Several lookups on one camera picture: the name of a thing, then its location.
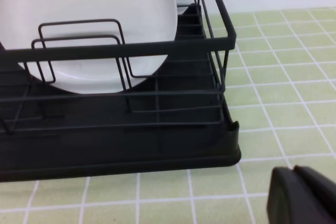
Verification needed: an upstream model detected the white plate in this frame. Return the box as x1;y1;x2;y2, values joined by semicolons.
1;0;177;94

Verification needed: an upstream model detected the black wire dish rack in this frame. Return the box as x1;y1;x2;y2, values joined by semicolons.
1;0;241;182

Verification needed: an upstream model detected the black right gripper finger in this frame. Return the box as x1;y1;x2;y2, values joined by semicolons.
267;166;335;223

